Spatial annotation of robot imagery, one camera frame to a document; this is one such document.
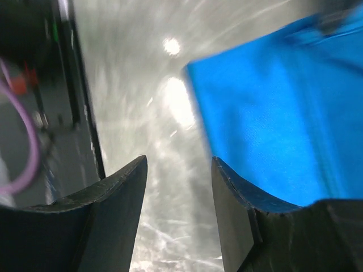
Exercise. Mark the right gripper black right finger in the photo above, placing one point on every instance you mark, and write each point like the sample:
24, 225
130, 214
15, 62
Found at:
259, 232

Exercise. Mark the blue cloth napkin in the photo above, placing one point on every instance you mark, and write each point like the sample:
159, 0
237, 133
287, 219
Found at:
285, 110

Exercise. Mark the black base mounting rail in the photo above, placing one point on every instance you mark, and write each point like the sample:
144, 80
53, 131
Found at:
72, 159

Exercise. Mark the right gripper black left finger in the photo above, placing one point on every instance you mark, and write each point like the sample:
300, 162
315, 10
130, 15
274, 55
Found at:
93, 229

